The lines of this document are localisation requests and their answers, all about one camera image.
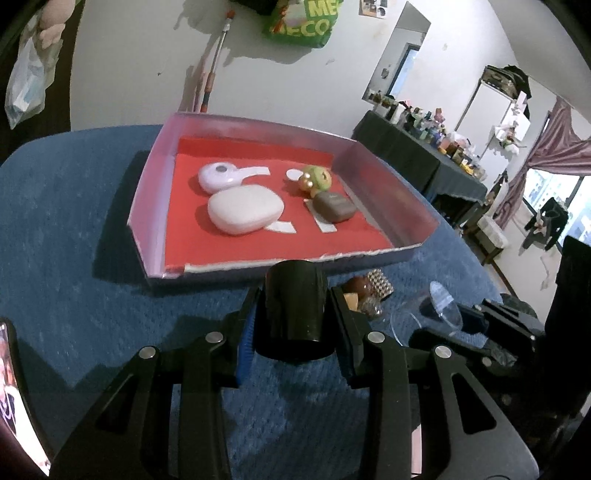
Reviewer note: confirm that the orange grey pole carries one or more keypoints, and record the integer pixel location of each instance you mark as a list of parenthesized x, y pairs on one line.
[(208, 87)]

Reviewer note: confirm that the clear glass cup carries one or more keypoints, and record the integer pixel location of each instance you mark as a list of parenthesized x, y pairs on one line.
[(432, 308)]

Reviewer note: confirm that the grey brown eyeshadow case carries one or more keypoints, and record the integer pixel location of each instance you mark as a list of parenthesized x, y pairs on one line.
[(333, 207)]

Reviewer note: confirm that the clear plastic bag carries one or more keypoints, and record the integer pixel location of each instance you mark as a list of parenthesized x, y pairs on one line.
[(33, 73)]

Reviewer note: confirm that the lilac round earbud case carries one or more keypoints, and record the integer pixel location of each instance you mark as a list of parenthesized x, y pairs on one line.
[(218, 176)]

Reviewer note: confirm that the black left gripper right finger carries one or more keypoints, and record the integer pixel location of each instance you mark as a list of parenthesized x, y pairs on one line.
[(367, 358)]

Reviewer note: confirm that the red brown ball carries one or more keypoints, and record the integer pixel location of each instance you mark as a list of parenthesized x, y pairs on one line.
[(359, 285)]

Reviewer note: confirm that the white refrigerator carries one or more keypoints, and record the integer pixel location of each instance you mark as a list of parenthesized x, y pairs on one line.
[(494, 126)]

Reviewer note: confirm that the silver studded cylinder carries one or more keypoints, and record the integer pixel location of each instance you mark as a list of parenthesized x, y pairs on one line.
[(383, 288)]

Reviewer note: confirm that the wall photo collage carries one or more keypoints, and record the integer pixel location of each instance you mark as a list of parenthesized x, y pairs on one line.
[(374, 8)]

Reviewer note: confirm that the white oval case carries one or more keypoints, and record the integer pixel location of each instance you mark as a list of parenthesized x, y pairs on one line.
[(244, 209)]

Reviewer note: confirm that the pink curtain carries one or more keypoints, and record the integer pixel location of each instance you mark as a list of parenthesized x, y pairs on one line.
[(558, 151)]

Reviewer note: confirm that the green yellow bear figurine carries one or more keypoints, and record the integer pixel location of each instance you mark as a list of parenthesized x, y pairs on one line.
[(315, 179)]

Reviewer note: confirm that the blue textured table cloth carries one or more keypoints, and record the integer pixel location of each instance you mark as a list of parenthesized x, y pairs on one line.
[(73, 287)]

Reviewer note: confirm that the purple cardboard box tray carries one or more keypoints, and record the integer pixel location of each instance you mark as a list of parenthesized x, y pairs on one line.
[(177, 242)]

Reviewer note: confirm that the wall mirror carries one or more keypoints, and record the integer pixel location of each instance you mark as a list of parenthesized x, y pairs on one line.
[(399, 56)]

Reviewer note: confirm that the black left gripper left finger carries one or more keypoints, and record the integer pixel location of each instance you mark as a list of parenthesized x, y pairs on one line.
[(225, 355)]

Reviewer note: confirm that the black cylinder cup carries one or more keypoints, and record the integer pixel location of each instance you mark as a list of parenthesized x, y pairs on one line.
[(290, 322)]

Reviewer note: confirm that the green tote bag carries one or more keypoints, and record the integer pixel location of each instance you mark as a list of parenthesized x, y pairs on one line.
[(307, 23)]

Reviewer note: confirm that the dark cloth side table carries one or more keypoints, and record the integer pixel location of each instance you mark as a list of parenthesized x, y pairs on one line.
[(430, 172)]

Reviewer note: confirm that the smartphone with lit screen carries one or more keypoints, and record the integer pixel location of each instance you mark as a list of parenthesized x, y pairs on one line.
[(22, 453)]

